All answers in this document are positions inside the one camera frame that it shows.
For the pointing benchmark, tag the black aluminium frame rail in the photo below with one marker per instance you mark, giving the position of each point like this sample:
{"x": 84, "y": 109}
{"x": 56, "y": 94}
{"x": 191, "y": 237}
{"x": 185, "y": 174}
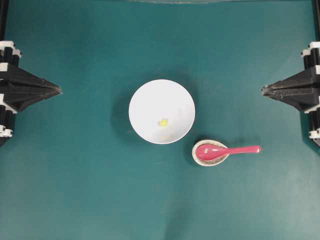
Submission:
{"x": 4, "y": 5}

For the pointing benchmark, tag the red plastic spoon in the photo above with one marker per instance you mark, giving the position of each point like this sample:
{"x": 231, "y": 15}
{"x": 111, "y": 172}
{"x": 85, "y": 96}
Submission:
{"x": 210, "y": 152}

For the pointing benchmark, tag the yellow hexagonal prism block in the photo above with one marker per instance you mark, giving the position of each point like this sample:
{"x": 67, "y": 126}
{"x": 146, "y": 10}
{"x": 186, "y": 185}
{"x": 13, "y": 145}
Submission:
{"x": 163, "y": 123}

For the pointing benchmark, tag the crackle-glaze spoon rest dish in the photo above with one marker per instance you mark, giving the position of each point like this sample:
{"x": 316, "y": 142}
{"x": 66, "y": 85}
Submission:
{"x": 208, "y": 163}

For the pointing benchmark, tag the white round bowl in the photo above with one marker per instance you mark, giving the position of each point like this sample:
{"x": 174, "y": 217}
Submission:
{"x": 157, "y": 100}

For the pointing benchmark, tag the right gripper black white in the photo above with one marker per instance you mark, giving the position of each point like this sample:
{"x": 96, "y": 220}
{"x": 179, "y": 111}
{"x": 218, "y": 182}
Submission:
{"x": 308, "y": 78}

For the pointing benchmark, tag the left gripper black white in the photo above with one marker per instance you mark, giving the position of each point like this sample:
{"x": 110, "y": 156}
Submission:
{"x": 16, "y": 99}

